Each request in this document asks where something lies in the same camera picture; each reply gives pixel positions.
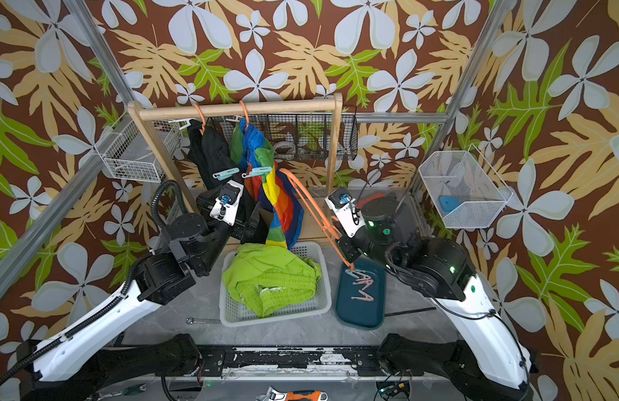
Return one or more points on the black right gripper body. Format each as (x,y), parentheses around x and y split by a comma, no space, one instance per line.
(366,244)

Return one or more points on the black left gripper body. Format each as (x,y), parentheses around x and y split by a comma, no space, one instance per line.
(237,230)

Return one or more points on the rainbow striped shorts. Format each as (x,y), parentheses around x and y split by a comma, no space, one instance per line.
(274,193)

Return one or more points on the orange hanger of green shorts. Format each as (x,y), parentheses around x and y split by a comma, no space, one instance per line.
(326,226)

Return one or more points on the mint clothespin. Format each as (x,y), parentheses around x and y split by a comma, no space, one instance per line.
(257,171)
(225,174)

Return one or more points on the lime green shorts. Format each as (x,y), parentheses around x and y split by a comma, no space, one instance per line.
(267,278)

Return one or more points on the orange hanger of rainbow shorts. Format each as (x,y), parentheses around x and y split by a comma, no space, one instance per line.
(245,113)

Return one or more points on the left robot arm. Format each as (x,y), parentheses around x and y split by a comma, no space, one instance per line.
(75,363)

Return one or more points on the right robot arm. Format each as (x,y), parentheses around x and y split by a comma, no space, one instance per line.
(487,362)

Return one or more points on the black shorts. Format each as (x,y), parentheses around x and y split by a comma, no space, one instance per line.
(211,153)

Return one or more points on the orange hanger of black shorts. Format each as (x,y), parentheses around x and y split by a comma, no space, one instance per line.
(202,119)

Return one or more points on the dark teal tray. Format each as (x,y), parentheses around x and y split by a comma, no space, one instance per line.
(354,313)

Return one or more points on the white plastic laundry basket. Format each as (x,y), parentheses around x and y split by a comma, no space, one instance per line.
(235,314)

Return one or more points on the blue object in basket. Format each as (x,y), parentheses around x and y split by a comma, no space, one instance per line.
(449,203)

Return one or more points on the white mesh basket right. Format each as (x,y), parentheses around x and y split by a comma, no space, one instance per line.
(473,180)

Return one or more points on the small silver wrench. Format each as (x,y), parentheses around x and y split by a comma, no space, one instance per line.
(203,321)

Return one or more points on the wooden clothes rack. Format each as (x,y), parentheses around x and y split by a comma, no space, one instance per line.
(144,117)

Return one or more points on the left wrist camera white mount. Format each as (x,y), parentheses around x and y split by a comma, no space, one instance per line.
(227,203)

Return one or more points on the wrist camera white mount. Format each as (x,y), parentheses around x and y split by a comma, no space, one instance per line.
(345,209)
(227,203)

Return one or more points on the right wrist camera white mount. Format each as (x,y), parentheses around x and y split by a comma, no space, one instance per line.
(345,209)

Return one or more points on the black wire basket back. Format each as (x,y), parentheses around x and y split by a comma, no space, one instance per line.
(299,137)

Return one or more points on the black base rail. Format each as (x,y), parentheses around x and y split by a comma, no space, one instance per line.
(289,361)

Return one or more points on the white wire basket left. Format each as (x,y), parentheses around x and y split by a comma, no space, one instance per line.
(126,154)

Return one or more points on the orange handled adjustable wrench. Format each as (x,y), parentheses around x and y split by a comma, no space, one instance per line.
(300,395)

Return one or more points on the aluminium frame post left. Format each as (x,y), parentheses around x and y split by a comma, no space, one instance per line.
(26,248)

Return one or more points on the aluminium frame post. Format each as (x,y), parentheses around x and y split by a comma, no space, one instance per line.
(478,56)
(26,248)

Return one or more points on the green handled screwdriver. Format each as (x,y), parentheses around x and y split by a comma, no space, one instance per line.
(128,391)

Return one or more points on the aluminium frame post right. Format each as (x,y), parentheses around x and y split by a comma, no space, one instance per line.
(478,56)

